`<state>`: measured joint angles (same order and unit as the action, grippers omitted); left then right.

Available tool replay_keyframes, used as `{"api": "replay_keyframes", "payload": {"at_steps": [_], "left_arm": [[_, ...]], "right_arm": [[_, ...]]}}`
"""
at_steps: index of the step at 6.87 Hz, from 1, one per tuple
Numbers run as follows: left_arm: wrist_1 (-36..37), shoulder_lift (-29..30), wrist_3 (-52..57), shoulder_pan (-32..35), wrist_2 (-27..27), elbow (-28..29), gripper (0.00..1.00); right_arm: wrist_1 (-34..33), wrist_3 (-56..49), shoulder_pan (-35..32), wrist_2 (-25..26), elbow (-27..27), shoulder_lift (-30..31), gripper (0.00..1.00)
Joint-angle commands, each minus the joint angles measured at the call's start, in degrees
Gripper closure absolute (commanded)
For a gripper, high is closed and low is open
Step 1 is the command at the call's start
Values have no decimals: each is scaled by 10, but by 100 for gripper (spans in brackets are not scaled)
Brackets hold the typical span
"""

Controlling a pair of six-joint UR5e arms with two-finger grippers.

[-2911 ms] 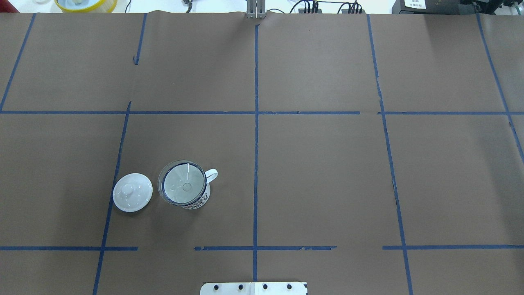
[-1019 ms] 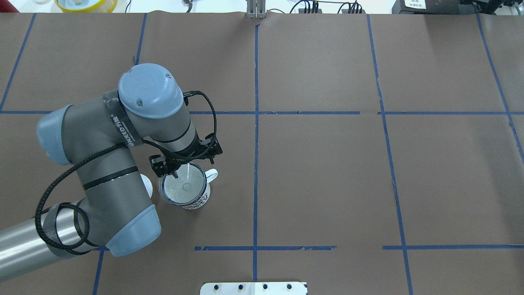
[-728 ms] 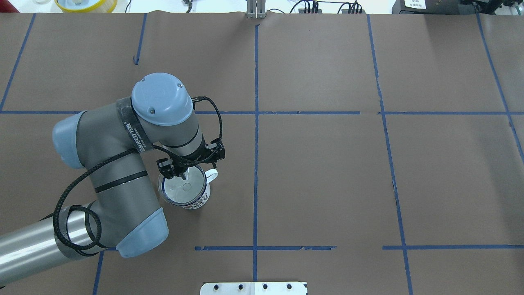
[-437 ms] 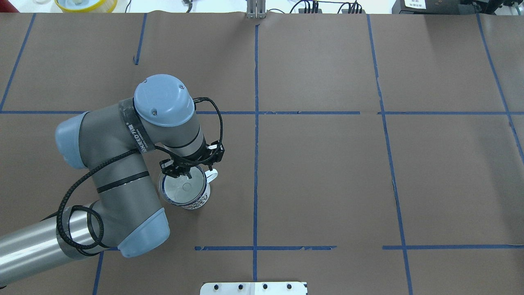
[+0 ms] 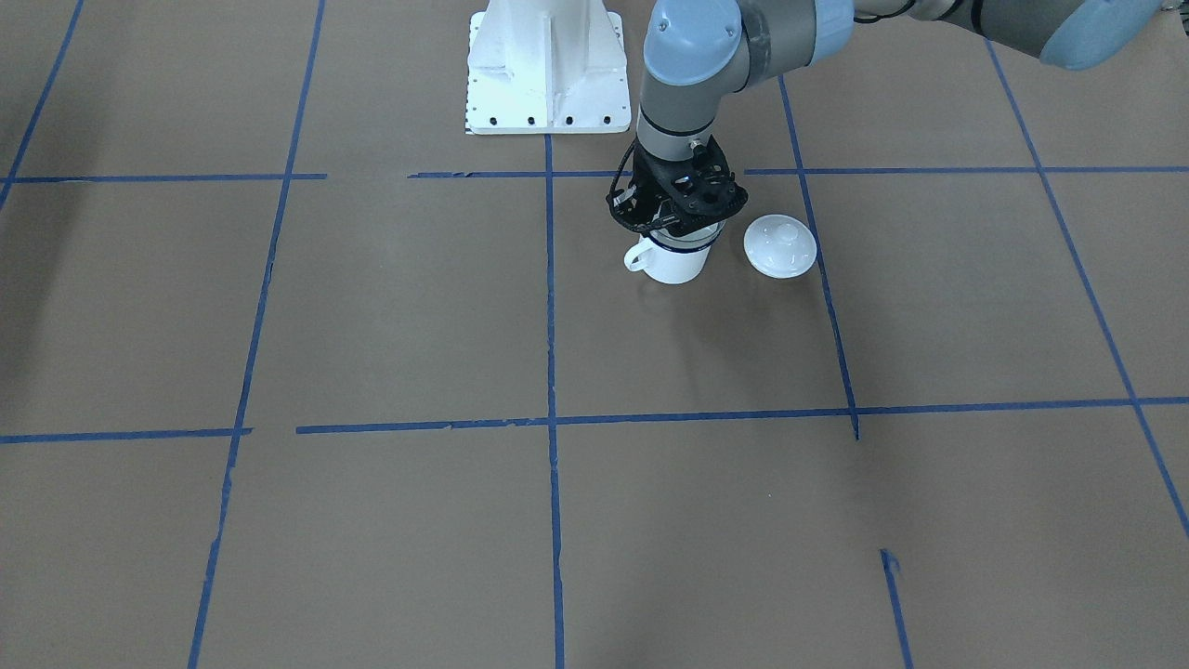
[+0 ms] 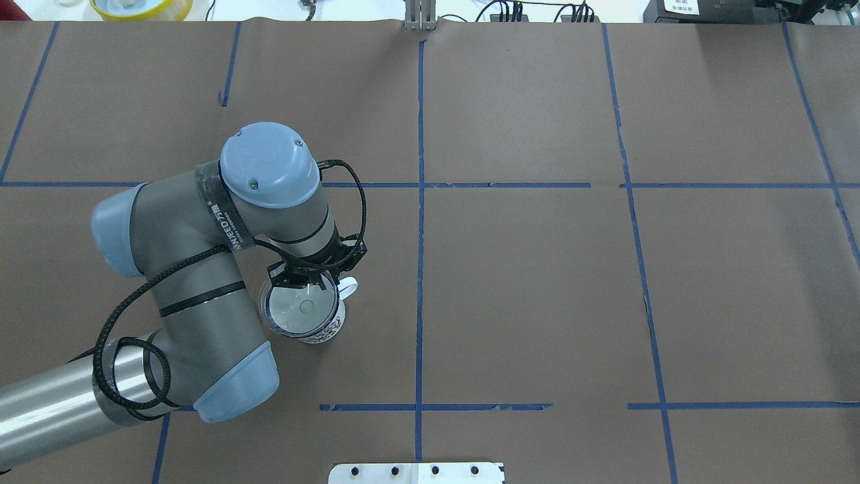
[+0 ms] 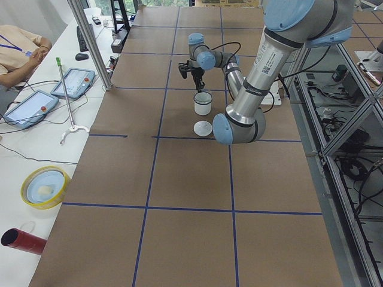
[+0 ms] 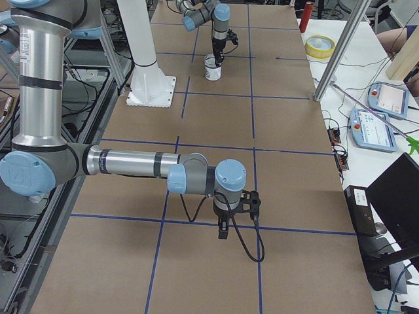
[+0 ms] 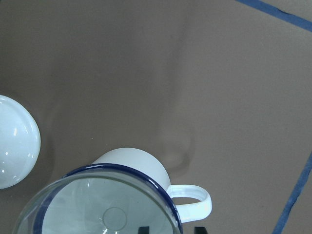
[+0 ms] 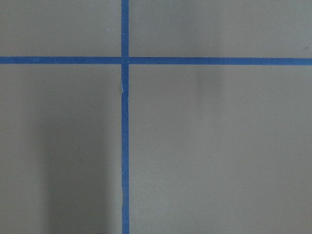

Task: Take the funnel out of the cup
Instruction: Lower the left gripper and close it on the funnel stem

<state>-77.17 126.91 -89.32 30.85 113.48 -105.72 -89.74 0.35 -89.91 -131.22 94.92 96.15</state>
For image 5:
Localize white enamel mug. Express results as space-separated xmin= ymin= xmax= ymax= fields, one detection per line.
xmin=623 ymin=223 xmax=725 ymax=285

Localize white camera stand pillar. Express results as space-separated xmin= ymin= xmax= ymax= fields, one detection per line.
xmin=464 ymin=1 xmax=633 ymax=135

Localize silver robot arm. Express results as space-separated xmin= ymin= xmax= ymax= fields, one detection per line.
xmin=606 ymin=1 xmax=1160 ymax=236

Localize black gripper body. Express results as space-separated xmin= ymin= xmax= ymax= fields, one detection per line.
xmin=608 ymin=138 xmax=749 ymax=236

